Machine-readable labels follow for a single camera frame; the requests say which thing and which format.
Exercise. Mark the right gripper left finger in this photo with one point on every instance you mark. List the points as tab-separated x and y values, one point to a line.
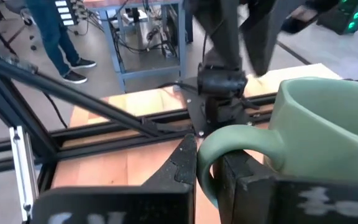
166	199

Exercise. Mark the person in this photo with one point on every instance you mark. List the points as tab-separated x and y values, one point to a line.
54	37

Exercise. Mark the green mug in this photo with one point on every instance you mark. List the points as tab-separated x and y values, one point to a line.
315	133

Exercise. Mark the black device green lights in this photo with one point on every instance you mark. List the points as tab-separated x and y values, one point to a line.
343	15

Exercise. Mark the black metal table frame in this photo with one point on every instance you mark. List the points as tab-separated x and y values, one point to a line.
73	93

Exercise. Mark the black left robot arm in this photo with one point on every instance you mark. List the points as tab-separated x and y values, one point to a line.
222	81

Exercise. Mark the silver bracket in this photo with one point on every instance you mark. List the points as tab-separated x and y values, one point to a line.
22	161

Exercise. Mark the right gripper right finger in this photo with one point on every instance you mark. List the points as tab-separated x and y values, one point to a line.
259	202

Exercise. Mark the blue-grey metal table frame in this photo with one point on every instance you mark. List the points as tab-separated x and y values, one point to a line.
151	73

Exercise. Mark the white labelled power strip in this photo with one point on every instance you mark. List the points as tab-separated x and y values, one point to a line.
64	12

